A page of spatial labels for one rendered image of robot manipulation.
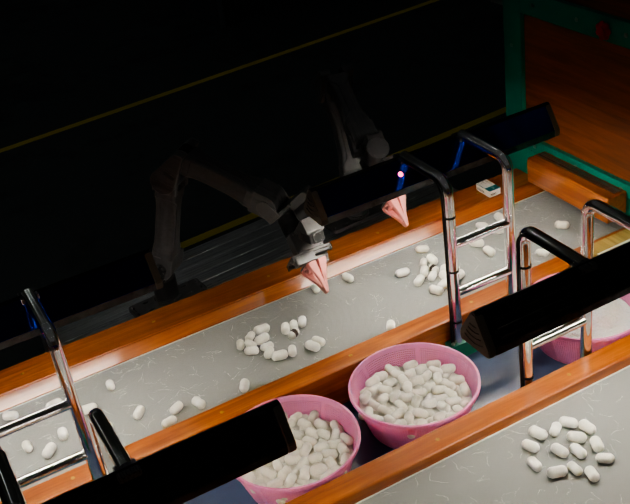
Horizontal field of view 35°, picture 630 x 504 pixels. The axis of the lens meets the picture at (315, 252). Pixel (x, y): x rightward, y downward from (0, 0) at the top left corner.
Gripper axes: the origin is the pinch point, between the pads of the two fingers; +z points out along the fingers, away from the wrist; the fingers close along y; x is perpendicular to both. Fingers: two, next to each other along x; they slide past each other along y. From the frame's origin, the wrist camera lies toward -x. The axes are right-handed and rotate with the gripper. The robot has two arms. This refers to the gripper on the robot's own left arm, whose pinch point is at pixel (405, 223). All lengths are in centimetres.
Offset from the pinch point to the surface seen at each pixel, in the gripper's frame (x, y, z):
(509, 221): -35.1, 3.9, 18.4
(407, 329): -16.1, -20.2, 27.4
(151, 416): -7, -77, 21
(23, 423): -35, -102, 19
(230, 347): 0, -53, 12
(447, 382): -26, -22, 42
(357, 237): 10.4, -8.6, -4.2
